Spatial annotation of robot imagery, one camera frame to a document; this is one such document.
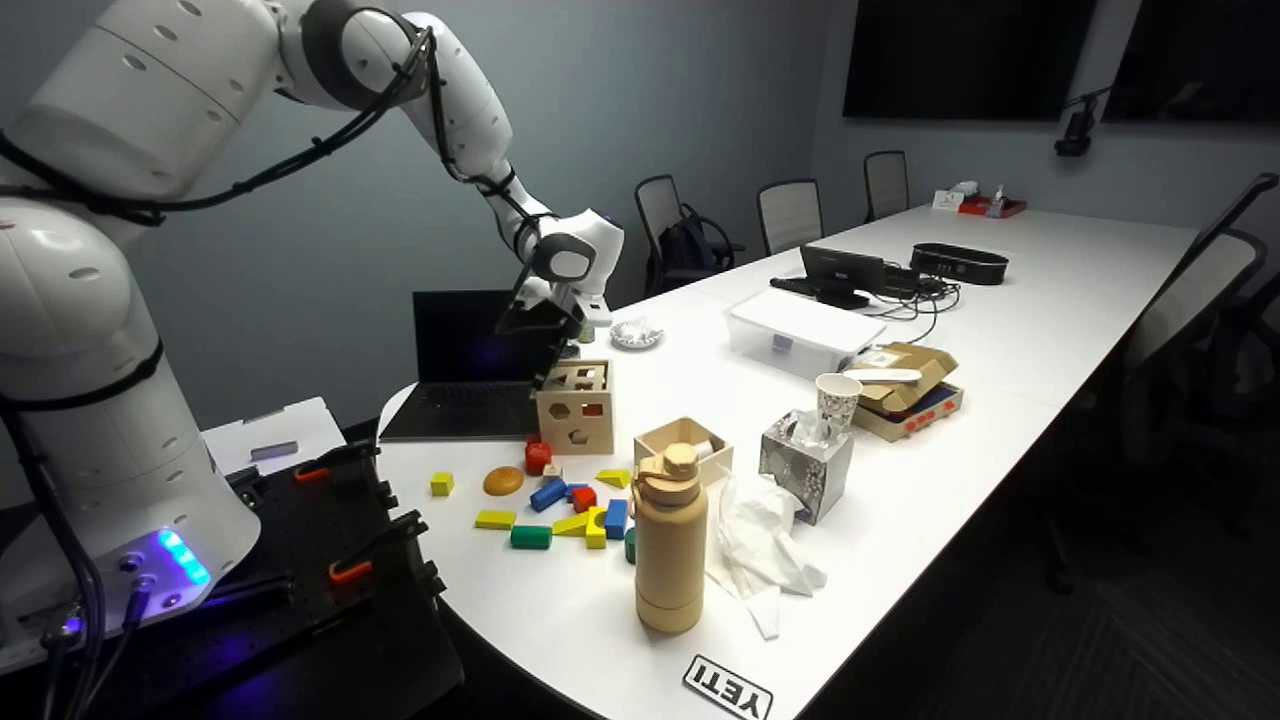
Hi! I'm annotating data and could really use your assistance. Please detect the black laptop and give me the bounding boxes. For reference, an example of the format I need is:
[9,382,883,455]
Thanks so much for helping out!
[375,289,591,448]

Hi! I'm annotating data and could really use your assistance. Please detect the dark office chair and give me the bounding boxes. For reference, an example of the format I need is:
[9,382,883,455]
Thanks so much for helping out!
[1171,171,1280,535]

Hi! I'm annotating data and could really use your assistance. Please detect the white board sheet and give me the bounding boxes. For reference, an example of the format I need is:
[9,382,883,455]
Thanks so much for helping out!
[198,391,351,479]

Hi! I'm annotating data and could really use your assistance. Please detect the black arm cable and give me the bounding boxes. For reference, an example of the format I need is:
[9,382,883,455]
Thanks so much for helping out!
[0,25,453,225]

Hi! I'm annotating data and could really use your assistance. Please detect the black backpack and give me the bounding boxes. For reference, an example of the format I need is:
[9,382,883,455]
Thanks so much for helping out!
[654,209,742,293]

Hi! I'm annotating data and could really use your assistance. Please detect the black cart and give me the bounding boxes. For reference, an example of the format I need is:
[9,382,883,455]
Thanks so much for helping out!
[0,422,471,720]

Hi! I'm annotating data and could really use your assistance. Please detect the wooden shape sorting box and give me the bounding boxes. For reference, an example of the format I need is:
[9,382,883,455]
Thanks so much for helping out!
[531,357,621,458]

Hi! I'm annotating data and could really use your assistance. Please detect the clear plastic container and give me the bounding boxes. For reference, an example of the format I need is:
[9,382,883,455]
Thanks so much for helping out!
[723,282,896,375]

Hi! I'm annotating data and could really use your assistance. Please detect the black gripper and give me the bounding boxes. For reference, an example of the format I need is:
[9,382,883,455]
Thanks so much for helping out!
[503,293,591,375]

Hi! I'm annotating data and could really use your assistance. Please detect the white items by tray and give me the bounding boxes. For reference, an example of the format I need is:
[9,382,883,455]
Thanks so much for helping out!
[930,176,984,217]

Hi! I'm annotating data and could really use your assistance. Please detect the crumpled white plastic sheet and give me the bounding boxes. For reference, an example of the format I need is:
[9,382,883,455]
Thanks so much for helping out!
[705,475,834,645]

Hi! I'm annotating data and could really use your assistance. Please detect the white paper cup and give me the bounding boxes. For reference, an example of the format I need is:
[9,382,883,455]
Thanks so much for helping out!
[813,367,869,445]

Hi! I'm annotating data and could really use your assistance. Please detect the blue wooden cylinder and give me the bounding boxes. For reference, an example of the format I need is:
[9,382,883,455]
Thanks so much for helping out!
[526,475,576,517]

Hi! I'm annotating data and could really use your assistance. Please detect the tan water bottle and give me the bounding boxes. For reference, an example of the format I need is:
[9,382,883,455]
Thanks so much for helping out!
[629,439,717,640]

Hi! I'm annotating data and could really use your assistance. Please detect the red and blue flat box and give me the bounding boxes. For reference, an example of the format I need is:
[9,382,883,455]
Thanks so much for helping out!
[852,380,968,445]

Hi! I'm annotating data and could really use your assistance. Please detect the small open wooden box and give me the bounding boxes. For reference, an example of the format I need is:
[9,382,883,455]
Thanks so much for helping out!
[629,410,738,493]

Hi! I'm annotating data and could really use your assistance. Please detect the wooden lid with shape holes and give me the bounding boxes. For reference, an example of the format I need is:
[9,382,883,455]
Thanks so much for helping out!
[538,357,615,386]

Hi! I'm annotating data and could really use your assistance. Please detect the black camera on stand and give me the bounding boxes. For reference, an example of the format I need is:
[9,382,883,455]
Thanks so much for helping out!
[1051,82,1118,162]

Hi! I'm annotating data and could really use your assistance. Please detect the grey office chair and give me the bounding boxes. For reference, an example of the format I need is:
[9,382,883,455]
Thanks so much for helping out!
[629,169,698,297]
[862,145,917,225]
[1114,225,1273,473]
[752,176,827,255]

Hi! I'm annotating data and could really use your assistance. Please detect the black oval case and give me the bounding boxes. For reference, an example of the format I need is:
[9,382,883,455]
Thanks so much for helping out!
[907,241,1011,289]

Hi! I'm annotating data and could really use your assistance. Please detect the black wall screen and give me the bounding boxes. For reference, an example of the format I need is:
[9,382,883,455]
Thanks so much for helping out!
[1105,0,1280,133]
[841,0,1100,123]

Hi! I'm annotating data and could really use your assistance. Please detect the brown cardboard box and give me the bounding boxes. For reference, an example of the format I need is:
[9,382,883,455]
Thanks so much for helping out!
[848,341,965,420]

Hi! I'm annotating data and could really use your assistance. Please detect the red tray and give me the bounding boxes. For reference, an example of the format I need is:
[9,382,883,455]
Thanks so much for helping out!
[955,191,1034,225]

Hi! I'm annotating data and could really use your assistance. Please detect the black cables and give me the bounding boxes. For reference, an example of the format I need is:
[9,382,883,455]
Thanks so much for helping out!
[872,278,968,350]

